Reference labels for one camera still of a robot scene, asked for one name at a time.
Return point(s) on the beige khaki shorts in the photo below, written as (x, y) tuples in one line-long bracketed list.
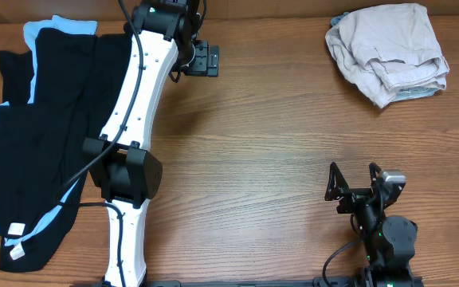
[(389, 52)]

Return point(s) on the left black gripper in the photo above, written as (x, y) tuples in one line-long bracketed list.
[(201, 66)]

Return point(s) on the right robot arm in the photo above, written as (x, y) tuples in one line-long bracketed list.
[(388, 240)]

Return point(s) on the black garment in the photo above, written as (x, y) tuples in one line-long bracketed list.
[(53, 99)]

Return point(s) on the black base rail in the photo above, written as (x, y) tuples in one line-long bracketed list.
[(315, 282)]

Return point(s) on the light blue garment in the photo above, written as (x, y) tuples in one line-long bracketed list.
[(30, 33)]

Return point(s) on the folded light blue jeans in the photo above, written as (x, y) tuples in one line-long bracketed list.
[(413, 93)]

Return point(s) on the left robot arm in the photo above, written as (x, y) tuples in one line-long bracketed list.
[(164, 46)]

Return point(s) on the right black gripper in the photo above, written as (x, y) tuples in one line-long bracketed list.
[(352, 196)]

